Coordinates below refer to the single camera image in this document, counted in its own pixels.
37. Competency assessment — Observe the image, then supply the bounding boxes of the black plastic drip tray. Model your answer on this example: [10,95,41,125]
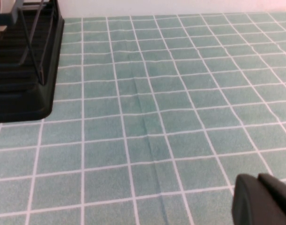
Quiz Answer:
[0,9,65,124]

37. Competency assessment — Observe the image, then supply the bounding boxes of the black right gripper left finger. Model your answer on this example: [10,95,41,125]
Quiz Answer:
[231,173,286,225]

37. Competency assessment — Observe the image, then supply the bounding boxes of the green checkered tablecloth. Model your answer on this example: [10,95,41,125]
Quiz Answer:
[0,11,286,225]

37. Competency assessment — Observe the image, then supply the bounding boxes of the black wire dish rack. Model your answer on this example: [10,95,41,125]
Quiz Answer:
[0,0,58,85]

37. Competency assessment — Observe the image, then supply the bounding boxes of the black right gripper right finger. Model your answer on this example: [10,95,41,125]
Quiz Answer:
[257,173,286,211]

